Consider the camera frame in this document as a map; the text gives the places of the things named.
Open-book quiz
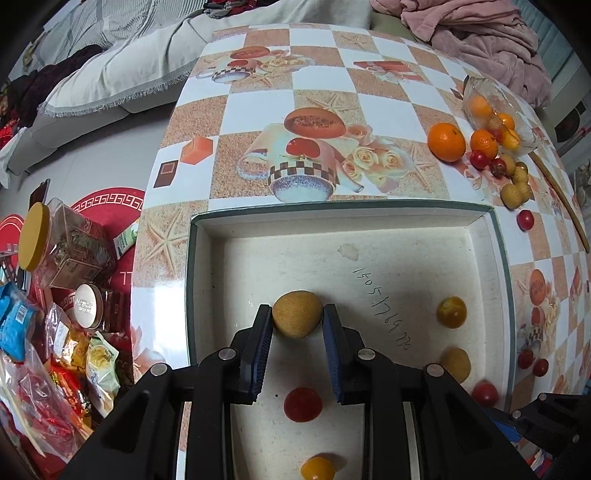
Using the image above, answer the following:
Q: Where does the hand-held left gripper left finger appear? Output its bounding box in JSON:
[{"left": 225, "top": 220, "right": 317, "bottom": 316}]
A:
[{"left": 60, "top": 304, "right": 274, "bottom": 480}]

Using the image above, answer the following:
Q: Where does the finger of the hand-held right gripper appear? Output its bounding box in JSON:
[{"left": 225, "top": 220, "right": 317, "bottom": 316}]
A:
[{"left": 488, "top": 392, "right": 555, "bottom": 462}]

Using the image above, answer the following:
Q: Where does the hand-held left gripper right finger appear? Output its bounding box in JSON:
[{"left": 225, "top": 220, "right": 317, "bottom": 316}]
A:
[{"left": 322, "top": 303, "right": 536, "bottom": 480}]

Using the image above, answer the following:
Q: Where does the white cardboard box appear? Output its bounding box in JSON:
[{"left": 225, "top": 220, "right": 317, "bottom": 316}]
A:
[{"left": 178, "top": 200, "right": 511, "bottom": 480}]

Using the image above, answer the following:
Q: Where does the yellow cherry tomato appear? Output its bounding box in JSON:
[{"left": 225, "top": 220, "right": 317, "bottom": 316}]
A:
[
  {"left": 300, "top": 455, "right": 336, "bottom": 480},
  {"left": 436, "top": 296, "right": 468, "bottom": 329}
]

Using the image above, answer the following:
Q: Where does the jar with white lid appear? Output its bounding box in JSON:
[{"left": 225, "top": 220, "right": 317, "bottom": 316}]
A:
[{"left": 69, "top": 282, "right": 134, "bottom": 333}]

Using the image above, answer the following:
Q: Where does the green and white packet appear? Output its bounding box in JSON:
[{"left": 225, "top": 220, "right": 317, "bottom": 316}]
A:
[{"left": 113, "top": 219, "right": 141, "bottom": 259}]

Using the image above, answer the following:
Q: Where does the pile of snack packets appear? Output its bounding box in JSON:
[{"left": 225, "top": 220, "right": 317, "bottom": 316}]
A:
[{"left": 0, "top": 300, "right": 134, "bottom": 480}]

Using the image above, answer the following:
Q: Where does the red round rug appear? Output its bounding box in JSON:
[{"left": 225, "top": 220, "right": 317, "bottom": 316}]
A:
[{"left": 0, "top": 187, "right": 146, "bottom": 480}]

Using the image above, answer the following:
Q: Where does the glass jar with wooden lid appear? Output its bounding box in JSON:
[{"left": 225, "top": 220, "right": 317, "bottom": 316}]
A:
[{"left": 18, "top": 198, "right": 116, "bottom": 289}]

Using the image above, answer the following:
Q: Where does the long wooden stick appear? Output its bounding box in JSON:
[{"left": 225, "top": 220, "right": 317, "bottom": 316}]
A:
[{"left": 526, "top": 150, "right": 591, "bottom": 252}]

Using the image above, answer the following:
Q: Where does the tangerine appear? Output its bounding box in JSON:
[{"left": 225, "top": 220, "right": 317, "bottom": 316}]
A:
[
  {"left": 470, "top": 130, "right": 499, "bottom": 158},
  {"left": 427, "top": 124, "right": 467, "bottom": 162}
]

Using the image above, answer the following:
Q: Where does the blue packet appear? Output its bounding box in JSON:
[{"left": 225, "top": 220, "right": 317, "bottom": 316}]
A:
[{"left": 0, "top": 281, "right": 44, "bottom": 363}]

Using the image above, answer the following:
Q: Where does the brown flat case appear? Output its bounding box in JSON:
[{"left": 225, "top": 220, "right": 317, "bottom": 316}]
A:
[{"left": 28, "top": 179, "right": 51, "bottom": 215}]

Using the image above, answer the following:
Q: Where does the clear glass bowl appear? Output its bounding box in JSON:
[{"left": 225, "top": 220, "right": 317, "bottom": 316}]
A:
[{"left": 462, "top": 76, "right": 539, "bottom": 155}]

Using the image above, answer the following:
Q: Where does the grey sofa cushion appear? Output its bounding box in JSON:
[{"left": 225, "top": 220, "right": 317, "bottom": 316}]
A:
[{"left": 7, "top": 106, "right": 139, "bottom": 174}]

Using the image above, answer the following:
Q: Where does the dark maroon cloth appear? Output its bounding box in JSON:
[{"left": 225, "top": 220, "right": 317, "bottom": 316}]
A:
[{"left": 9, "top": 44, "right": 105, "bottom": 125}]

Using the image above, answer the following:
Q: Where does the pink fleece blanket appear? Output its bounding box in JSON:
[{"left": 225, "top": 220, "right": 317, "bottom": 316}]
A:
[{"left": 369, "top": 0, "right": 552, "bottom": 109}]

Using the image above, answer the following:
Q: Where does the red garment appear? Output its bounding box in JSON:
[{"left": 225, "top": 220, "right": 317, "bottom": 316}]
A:
[{"left": 203, "top": 0, "right": 252, "bottom": 19}]

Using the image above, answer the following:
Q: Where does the grey striped bedding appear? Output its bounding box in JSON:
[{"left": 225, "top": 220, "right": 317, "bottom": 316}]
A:
[{"left": 14, "top": 0, "right": 208, "bottom": 61}]

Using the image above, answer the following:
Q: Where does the teal ribbed panel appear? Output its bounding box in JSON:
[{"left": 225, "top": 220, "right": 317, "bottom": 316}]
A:
[{"left": 531, "top": 0, "right": 583, "bottom": 65}]

